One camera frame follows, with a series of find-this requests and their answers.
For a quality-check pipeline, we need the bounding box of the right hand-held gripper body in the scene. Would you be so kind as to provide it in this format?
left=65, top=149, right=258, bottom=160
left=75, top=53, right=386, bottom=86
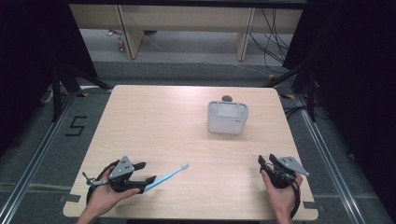
left=264, top=155, right=311, bottom=190

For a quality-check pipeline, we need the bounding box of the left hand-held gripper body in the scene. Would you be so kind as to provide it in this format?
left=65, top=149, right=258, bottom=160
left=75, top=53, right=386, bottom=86
left=107, top=155, right=140, bottom=193

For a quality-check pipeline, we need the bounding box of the light blue toothbrush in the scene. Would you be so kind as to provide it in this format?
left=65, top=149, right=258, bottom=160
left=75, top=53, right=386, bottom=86
left=144, top=161, right=191, bottom=192

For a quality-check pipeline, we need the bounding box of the person's left hand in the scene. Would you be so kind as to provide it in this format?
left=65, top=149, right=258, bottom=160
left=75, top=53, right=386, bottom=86
left=88, top=165, right=141, bottom=217

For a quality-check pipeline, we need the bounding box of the person's right hand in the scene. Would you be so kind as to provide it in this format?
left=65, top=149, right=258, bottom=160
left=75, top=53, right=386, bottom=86
left=261, top=169, right=304, bottom=217

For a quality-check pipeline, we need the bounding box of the white plastic container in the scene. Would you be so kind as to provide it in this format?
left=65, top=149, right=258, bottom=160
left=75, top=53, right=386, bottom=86
left=206, top=100, right=250, bottom=136

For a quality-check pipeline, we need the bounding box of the black metal stand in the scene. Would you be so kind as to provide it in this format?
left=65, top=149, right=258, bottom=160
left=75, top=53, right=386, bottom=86
left=261, top=59, right=319, bottom=123
left=50, top=61, right=114, bottom=123

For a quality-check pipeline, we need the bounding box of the black curtain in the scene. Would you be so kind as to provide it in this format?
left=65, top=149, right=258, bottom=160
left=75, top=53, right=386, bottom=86
left=0, top=0, right=99, bottom=157
left=281, top=0, right=396, bottom=216

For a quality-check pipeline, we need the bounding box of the light wooden desk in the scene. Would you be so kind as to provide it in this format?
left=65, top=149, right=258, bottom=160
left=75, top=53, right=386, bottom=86
left=68, top=3, right=304, bottom=62

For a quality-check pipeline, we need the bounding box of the black wrist strap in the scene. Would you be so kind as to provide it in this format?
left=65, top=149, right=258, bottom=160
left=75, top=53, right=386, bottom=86
left=86, top=159, right=121, bottom=205
left=288, top=178, right=303, bottom=219

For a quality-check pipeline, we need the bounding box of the aluminium floor rail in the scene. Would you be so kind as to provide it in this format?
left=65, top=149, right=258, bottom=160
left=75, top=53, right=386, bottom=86
left=293, top=92, right=369, bottom=224
left=0, top=89, right=79, bottom=224

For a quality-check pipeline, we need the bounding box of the black floor cable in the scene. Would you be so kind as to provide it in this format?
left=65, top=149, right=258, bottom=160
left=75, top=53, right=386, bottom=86
left=282, top=104, right=332, bottom=121

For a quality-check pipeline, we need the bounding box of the bundle of black cables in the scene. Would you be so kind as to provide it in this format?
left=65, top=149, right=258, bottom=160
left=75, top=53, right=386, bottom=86
left=247, top=7, right=294, bottom=75

